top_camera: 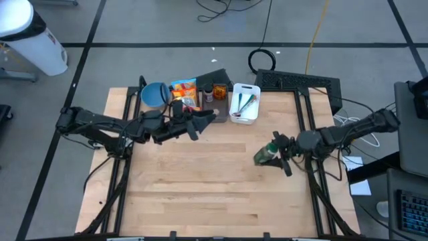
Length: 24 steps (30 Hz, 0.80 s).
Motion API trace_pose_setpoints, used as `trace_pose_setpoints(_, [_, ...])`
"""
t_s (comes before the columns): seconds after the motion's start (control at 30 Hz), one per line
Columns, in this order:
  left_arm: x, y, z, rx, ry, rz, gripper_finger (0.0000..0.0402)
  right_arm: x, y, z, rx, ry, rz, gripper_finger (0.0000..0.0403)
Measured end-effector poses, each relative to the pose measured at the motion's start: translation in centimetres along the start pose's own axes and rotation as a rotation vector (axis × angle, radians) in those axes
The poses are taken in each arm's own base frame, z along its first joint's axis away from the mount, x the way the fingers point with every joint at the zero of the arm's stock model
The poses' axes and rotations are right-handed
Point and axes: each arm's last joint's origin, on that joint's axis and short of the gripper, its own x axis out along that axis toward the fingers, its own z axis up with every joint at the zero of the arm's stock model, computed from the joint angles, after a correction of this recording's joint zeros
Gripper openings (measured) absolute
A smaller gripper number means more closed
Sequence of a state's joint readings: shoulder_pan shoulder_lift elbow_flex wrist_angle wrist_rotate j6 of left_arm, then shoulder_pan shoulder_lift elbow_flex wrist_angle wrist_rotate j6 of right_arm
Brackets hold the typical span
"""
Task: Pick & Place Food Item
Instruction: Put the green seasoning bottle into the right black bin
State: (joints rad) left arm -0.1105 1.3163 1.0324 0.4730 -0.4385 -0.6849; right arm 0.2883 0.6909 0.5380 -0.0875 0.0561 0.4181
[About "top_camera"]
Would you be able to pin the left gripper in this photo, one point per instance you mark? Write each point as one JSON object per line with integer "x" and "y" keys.
{"x": 174, "y": 130}

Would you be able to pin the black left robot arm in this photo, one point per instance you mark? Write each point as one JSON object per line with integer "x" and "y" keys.
{"x": 100, "y": 122}

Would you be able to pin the black aluminium table frame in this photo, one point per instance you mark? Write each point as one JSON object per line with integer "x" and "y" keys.
{"x": 200, "y": 239}

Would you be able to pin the grey translucent bin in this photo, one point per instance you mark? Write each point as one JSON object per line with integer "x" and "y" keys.
{"x": 199, "y": 100}
{"x": 222, "y": 115}

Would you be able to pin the green-lidded spice jar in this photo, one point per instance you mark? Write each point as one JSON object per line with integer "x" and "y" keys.
{"x": 267, "y": 154}

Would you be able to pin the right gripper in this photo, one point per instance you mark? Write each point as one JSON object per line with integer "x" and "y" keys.
{"x": 290, "y": 149}

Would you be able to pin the black pad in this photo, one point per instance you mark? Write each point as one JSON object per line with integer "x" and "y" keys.
{"x": 214, "y": 77}

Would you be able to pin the white computer mouse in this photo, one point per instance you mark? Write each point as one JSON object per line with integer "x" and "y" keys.
{"x": 382, "y": 209}

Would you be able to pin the white trash can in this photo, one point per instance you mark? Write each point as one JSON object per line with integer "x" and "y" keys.
{"x": 36, "y": 50}

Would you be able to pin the black chair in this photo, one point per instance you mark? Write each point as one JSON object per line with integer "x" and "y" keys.
{"x": 421, "y": 100}

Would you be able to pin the black desk leg bar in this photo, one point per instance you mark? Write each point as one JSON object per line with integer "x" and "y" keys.
{"x": 374, "y": 167}

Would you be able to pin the yellow creamy chicken ramen packet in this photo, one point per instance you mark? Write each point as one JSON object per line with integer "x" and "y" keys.
{"x": 187, "y": 101}

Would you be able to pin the grey table foot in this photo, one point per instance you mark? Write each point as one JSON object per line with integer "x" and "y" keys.
{"x": 16, "y": 76}
{"x": 53, "y": 2}

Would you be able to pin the taco seasoning mix packet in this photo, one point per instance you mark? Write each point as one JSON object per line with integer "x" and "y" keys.
{"x": 219, "y": 92}

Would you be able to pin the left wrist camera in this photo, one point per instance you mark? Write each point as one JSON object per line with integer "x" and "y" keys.
{"x": 177, "y": 108}

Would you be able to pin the blue-edged ramen packet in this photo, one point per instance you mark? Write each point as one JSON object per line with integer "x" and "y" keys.
{"x": 184, "y": 83}

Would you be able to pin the black perforated plate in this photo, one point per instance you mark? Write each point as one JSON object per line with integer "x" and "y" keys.
{"x": 294, "y": 80}

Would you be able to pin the grey keyboard desk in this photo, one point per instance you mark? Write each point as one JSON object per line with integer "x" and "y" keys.
{"x": 392, "y": 187}

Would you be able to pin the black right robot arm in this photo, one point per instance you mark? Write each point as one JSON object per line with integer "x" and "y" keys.
{"x": 351, "y": 130}

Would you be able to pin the black floor object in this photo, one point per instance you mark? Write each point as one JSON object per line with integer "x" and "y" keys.
{"x": 5, "y": 112}

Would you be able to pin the black-lidded spice jar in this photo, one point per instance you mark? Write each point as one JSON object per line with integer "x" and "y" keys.
{"x": 208, "y": 93}

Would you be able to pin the backlit keyboard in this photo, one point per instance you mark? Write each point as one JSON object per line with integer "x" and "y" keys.
{"x": 413, "y": 212}

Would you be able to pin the white paper sheet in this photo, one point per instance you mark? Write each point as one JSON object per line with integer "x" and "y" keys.
{"x": 361, "y": 189}

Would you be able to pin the blue plastic bowl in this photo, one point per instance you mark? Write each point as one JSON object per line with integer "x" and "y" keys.
{"x": 152, "y": 95}

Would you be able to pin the white plastic bin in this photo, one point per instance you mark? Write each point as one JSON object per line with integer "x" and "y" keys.
{"x": 250, "y": 115}

